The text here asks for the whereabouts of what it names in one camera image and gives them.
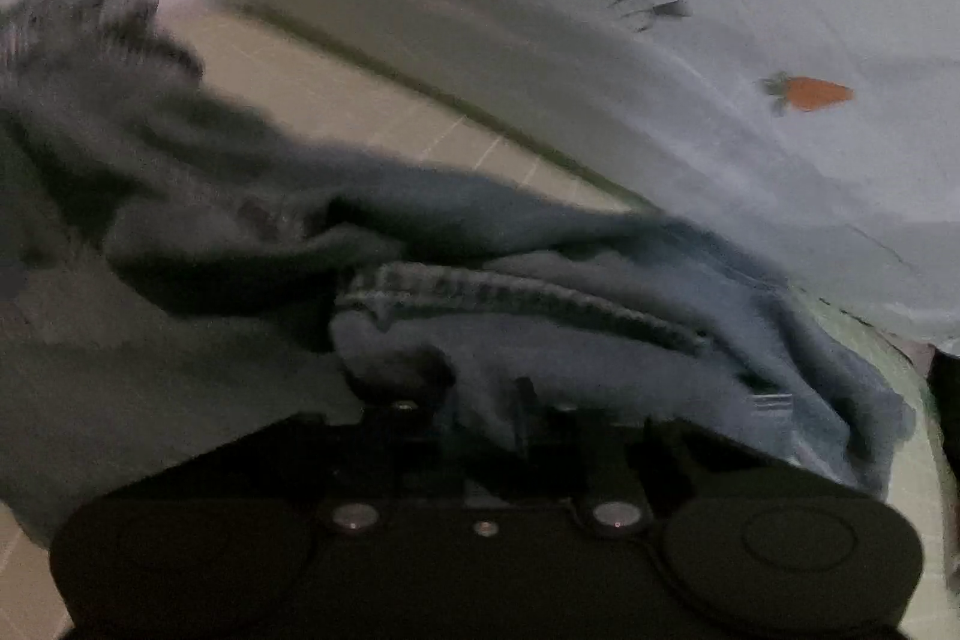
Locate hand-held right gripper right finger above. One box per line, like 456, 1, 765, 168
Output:
514, 376, 680, 530

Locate blue denim jeans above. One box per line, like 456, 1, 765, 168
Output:
0, 0, 917, 536

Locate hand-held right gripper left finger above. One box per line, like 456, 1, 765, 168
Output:
279, 376, 467, 530

